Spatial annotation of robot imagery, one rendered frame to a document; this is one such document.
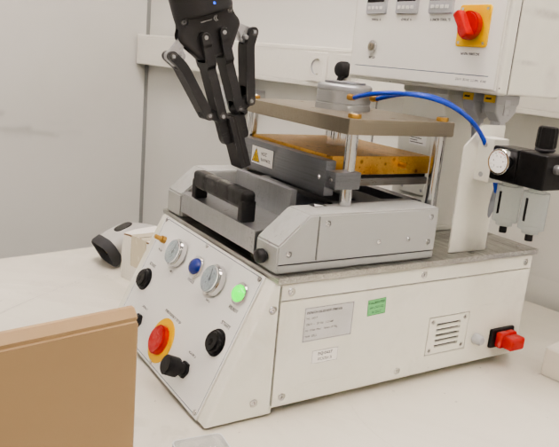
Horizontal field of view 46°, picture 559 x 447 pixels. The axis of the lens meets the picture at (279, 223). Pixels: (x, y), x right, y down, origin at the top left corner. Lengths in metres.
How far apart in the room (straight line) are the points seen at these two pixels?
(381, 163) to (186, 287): 0.31
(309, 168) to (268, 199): 0.08
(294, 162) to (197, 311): 0.23
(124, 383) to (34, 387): 0.03
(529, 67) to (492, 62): 0.06
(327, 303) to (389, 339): 0.13
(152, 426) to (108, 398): 0.56
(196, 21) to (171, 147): 1.50
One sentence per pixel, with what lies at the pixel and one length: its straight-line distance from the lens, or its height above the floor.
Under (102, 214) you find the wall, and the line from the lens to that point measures 2.45.
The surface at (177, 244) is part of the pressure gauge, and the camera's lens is 0.94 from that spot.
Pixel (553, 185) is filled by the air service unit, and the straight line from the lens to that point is 0.90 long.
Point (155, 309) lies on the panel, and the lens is 0.96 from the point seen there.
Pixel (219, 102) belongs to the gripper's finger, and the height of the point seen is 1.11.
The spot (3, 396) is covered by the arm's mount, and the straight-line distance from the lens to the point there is 0.24.
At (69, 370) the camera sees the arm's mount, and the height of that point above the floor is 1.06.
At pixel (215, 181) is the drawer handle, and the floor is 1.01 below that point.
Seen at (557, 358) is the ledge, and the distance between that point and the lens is 1.07.
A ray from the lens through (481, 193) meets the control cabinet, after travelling 0.97.
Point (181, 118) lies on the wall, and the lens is 2.26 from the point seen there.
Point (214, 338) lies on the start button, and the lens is 0.81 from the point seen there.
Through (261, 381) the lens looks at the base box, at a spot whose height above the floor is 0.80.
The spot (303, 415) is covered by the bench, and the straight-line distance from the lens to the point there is 0.85.
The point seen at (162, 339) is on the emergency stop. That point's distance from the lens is 0.91.
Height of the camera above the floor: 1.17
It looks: 14 degrees down
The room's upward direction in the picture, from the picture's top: 5 degrees clockwise
